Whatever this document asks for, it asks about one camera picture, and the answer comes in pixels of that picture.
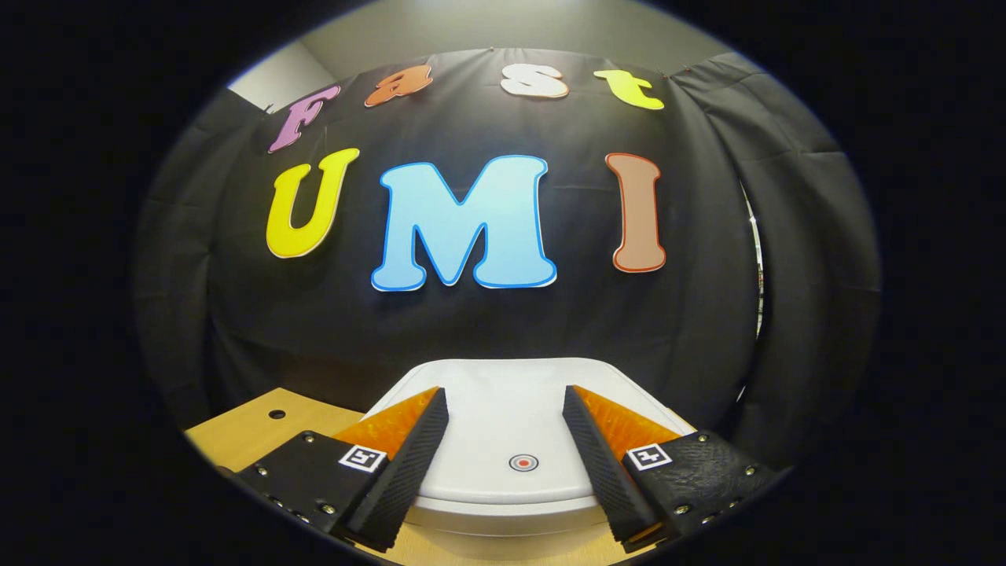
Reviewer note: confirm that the wooden desktop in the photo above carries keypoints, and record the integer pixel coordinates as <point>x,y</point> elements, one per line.
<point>251,432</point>

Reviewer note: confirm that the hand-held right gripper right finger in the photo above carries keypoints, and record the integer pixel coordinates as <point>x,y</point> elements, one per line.
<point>601,472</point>

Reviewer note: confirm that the white desktop garbage bin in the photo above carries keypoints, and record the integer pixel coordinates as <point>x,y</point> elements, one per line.
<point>503,424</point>

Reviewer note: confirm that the black backdrop cloth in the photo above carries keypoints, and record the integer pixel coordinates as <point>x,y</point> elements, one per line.
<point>471,330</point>

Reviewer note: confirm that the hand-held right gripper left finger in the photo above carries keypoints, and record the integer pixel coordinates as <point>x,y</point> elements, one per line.
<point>409,472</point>

